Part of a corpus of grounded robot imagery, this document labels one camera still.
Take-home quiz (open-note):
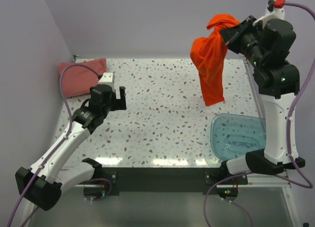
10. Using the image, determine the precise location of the orange t shirt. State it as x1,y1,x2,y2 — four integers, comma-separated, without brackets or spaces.
190,14,240,106

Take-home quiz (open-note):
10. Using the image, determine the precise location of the folded pink t shirt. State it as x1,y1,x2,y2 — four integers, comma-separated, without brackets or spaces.
63,58,107,98

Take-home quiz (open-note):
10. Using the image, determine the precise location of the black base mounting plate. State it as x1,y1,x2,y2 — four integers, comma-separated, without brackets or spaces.
73,166,249,195

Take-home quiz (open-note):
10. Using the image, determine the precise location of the clear blue plastic bin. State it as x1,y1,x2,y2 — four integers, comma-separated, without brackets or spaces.
210,114,266,161

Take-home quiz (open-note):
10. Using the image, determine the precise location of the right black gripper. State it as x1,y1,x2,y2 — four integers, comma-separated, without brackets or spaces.
220,15,265,68

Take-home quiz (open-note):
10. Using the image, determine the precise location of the purple cable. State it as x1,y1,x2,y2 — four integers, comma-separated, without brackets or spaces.
203,1,315,227
7,64,105,227

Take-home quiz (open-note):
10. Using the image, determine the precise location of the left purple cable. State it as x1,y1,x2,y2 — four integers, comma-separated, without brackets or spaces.
7,64,105,227

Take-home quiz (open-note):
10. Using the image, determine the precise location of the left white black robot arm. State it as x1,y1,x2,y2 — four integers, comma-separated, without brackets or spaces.
15,84,126,211

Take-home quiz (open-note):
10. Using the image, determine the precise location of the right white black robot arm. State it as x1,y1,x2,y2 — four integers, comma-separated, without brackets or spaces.
219,16,306,184

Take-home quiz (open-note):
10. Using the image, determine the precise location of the aluminium frame rail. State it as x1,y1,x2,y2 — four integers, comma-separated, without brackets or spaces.
31,58,299,227

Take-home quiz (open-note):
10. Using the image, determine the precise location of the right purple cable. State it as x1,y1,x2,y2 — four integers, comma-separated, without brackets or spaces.
203,1,315,227

